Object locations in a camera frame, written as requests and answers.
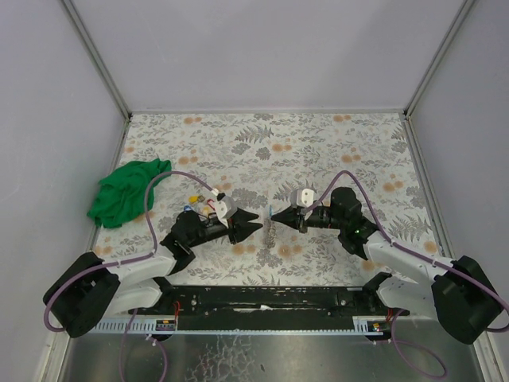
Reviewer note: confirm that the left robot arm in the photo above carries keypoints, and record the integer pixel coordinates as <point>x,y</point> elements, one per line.
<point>92,288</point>

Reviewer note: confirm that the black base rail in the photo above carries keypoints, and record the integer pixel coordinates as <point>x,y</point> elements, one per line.
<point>267,308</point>

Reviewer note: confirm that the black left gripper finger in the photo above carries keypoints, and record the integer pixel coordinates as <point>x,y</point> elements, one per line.
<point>243,217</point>
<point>243,230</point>

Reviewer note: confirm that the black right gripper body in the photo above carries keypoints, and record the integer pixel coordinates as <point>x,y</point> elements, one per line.
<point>298,217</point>

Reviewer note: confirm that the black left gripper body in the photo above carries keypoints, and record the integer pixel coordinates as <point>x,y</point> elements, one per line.
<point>233,228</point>

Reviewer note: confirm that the red outlined key tag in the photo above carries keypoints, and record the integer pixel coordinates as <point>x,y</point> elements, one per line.
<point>206,210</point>

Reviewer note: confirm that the floral patterned tablecloth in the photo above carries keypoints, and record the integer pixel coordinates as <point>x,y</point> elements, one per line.
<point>259,160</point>

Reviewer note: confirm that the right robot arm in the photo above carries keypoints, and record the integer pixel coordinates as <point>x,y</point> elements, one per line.
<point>455,293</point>

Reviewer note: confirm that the green crumpled cloth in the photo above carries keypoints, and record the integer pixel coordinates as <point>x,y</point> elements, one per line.
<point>120,198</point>

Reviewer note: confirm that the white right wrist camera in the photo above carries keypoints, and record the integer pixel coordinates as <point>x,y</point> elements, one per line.
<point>302,198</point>

